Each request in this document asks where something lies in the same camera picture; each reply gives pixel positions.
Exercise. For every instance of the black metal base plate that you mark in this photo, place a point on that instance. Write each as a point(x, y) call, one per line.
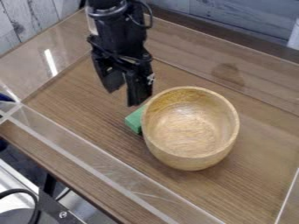
point(54, 213)

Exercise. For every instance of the brown wooden bowl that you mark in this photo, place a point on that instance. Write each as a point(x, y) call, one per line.
point(191, 125)

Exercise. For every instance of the clear acrylic tray enclosure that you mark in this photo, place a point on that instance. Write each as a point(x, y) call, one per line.
point(66, 123)

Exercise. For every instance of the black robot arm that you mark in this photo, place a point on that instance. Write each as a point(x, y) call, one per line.
point(123, 3)

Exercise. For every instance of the blue object at edge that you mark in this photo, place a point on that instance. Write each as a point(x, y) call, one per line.
point(6, 98)

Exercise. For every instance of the green rectangular block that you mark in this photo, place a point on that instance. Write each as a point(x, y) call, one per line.
point(134, 120)

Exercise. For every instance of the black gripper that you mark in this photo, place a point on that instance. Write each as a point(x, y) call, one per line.
point(118, 38)

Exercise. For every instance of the black table leg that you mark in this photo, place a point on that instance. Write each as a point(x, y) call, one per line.
point(50, 185)

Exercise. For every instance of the clear acrylic corner bracket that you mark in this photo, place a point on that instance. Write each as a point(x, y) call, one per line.
point(91, 22)

